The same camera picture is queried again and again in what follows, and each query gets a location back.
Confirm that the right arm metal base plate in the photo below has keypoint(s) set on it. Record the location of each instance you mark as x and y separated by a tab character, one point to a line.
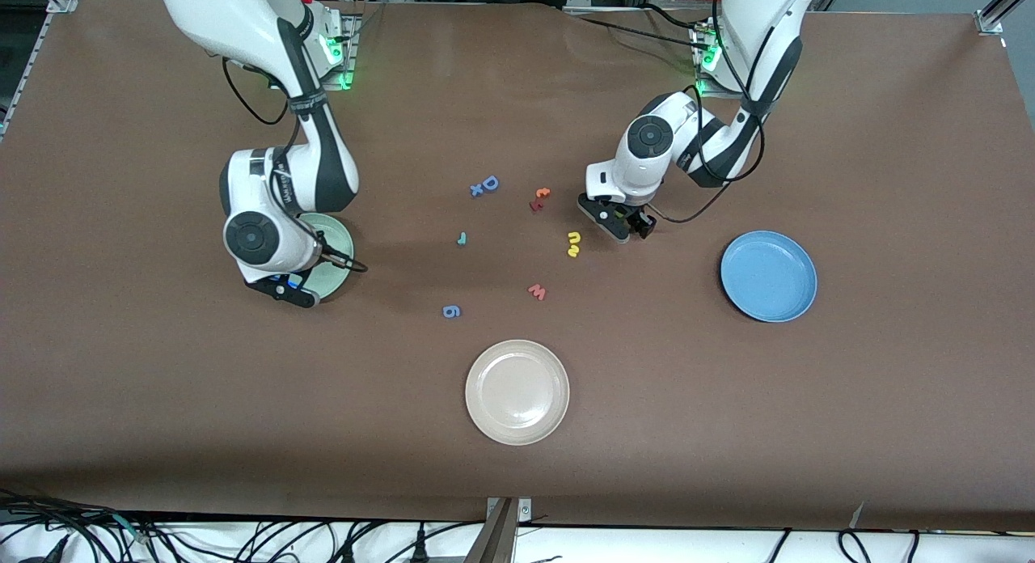
348	69

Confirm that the black power plug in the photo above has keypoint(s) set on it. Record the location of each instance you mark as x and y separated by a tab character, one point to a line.
420	544

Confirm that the blue foam letter D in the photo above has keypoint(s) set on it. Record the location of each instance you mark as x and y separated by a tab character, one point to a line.
495	183

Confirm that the pale green plate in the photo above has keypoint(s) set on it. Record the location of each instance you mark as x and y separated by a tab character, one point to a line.
335	239

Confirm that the pink foam letter w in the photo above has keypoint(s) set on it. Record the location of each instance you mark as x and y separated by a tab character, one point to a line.
537	293

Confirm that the brown table mat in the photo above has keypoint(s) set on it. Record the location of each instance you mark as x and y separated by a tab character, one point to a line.
162	385

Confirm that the blue plate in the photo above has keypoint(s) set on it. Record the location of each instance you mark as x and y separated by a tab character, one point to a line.
768	276

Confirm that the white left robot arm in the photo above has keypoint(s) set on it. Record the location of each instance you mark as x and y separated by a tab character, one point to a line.
760	13

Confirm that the blue foam letter g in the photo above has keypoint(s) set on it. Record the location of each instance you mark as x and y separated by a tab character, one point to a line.
455	314

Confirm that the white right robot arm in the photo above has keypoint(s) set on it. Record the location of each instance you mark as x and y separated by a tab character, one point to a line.
210	13

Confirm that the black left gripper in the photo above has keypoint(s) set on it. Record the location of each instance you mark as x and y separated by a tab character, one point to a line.
638	219

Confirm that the white paper tag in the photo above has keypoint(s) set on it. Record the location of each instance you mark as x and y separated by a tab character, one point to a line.
857	514

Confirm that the aluminium profile bar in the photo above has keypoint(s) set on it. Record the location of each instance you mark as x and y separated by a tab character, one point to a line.
495	540

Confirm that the small metal bracket plate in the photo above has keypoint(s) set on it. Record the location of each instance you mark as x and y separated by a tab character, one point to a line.
524	510

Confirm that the beige plate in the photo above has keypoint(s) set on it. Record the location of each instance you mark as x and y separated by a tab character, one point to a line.
517	393

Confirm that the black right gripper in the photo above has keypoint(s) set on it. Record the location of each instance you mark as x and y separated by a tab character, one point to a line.
306	274

